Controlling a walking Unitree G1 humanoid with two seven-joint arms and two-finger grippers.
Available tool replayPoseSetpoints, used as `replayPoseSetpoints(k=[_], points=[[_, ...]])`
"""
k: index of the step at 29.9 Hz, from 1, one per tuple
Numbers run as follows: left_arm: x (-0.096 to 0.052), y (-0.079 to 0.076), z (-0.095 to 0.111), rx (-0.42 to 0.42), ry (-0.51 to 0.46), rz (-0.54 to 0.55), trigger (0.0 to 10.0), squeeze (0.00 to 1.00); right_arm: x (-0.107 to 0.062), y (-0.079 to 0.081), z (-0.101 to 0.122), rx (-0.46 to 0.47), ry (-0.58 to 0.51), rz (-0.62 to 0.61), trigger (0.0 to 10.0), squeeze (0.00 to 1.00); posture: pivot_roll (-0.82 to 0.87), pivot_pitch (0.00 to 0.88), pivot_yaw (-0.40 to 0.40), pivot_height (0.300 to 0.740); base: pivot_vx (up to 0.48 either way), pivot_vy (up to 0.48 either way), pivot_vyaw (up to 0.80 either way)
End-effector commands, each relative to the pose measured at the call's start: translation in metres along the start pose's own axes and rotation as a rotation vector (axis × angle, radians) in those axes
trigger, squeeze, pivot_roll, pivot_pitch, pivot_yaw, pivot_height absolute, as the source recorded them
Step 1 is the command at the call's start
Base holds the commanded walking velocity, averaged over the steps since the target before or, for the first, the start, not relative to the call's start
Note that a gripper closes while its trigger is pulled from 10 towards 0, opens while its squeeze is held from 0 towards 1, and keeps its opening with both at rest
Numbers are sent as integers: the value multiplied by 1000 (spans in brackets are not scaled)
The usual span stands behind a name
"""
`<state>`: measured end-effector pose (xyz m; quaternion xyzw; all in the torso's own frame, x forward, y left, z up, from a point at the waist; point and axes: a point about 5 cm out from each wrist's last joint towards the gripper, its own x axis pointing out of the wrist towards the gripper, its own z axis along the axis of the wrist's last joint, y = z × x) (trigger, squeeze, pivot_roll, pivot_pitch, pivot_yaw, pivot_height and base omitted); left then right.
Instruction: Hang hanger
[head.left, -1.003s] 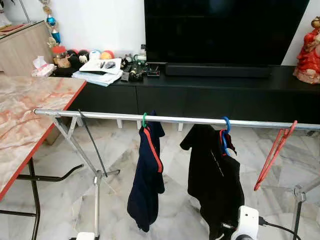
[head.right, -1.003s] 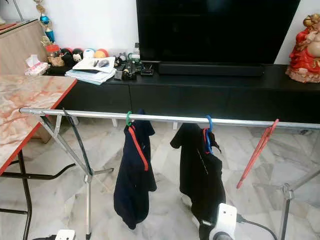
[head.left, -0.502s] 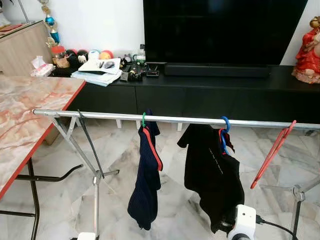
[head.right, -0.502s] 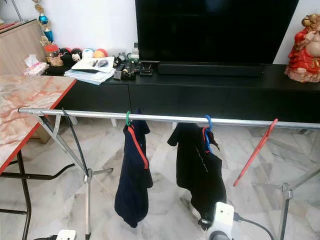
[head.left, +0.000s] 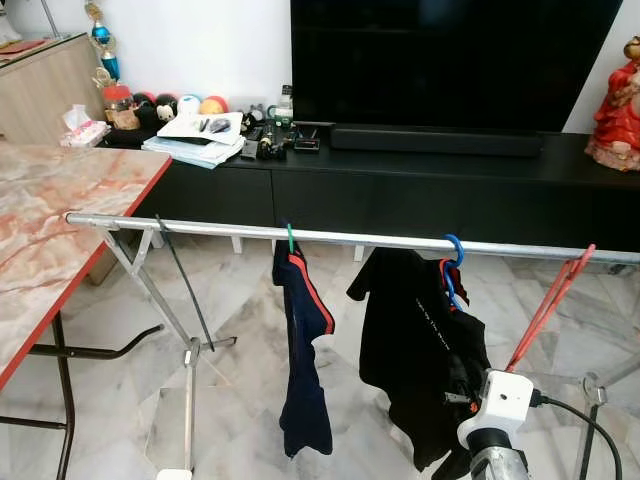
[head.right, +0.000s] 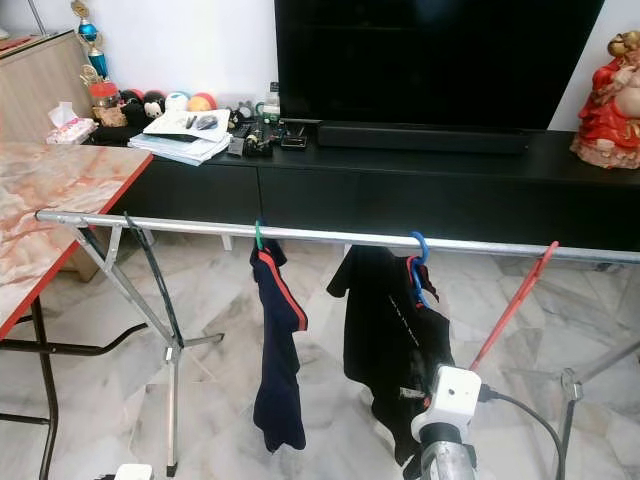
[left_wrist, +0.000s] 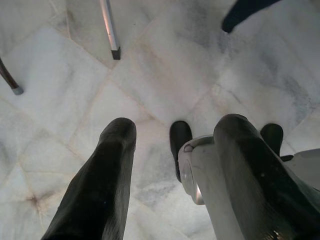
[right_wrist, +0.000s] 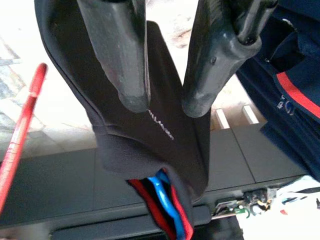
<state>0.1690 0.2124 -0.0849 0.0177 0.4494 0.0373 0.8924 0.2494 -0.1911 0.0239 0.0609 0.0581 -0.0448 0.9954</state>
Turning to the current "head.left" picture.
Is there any red plastic hanger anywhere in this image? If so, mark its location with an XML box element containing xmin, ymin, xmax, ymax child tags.
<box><xmin>505</xmin><ymin>243</ymin><xmax>598</xmax><ymax>373</ymax></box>

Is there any blue plastic hanger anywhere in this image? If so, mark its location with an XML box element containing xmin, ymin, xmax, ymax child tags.
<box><xmin>440</xmin><ymin>234</ymin><xmax>467</xmax><ymax>311</ymax></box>

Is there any black t-shirt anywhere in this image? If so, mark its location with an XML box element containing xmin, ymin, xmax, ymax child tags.
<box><xmin>346</xmin><ymin>247</ymin><xmax>493</xmax><ymax>473</ymax></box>

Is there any thin black hanger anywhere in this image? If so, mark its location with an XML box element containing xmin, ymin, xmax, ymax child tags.
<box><xmin>155</xmin><ymin>215</ymin><xmax>216</xmax><ymax>351</ymax></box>

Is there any red laughing Buddha statue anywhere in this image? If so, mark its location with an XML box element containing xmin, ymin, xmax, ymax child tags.
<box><xmin>585</xmin><ymin>38</ymin><xmax>640</xmax><ymax>171</ymax></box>

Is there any black television console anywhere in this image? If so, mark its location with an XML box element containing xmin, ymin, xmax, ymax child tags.
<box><xmin>100</xmin><ymin>128</ymin><xmax>640</xmax><ymax>253</ymax></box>

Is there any black flat television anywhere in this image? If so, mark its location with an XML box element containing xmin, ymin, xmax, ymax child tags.
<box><xmin>290</xmin><ymin>0</ymin><xmax>623</xmax><ymax>131</ymax></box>

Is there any silver metal clothes rack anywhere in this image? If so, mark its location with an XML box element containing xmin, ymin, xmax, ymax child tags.
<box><xmin>65</xmin><ymin>211</ymin><xmax>640</xmax><ymax>480</ymax></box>

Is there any small black box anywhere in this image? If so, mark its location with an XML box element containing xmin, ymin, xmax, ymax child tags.
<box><xmin>293</xmin><ymin>125</ymin><xmax>321</xmax><ymax>153</ymax></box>

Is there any navy shirt with red trim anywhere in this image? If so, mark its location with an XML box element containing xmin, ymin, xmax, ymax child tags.
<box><xmin>272</xmin><ymin>240</ymin><xmax>336</xmax><ymax>459</ymax></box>

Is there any clear bottle with cap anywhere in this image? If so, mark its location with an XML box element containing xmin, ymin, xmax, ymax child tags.
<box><xmin>276</xmin><ymin>85</ymin><xmax>295</xmax><ymax>131</ymax></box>

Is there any stack of white papers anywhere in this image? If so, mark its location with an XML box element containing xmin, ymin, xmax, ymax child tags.
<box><xmin>142</xmin><ymin>110</ymin><xmax>246</xmax><ymax>169</ymax></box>

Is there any black round plush toy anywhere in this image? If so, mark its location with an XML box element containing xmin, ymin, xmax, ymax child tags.
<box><xmin>133</xmin><ymin>92</ymin><xmax>179</xmax><ymax>126</ymax></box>

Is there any jar with red lid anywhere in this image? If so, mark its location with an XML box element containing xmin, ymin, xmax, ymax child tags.
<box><xmin>102</xmin><ymin>84</ymin><xmax>139</xmax><ymax>131</ymax></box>

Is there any pink tissue pack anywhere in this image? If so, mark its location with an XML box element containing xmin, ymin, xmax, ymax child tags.
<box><xmin>60</xmin><ymin>103</ymin><xmax>111</xmax><ymax>148</ymax></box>

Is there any gold and blue trophy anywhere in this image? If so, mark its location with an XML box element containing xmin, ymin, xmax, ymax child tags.
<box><xmin>84</xmin><ymin>0</ymin><xmax>123</xmax><ymax>86</ymax></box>

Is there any marble pattern folding table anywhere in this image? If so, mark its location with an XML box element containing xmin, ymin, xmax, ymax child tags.
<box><xmin>0</xmin><ymin>142</ymin><xmax>173</xmax><ymax>480</ymax></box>

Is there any light wooden cabinet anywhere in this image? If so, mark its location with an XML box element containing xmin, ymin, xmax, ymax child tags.
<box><xmin>0</xmin><ymin>33</ymin><xmax>106</xmax><ymax>146</ymax></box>

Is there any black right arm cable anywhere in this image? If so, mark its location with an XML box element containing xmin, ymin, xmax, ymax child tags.
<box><xmin>530</xmin><ymin>392</ymin><xmax>623</xmax><ymax>480</ymax></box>

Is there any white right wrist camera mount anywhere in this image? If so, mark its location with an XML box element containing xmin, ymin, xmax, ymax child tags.
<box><xmin>457</xmin><ymin>369</ymin><xmax>534</xmax><ymax>451</ymax></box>

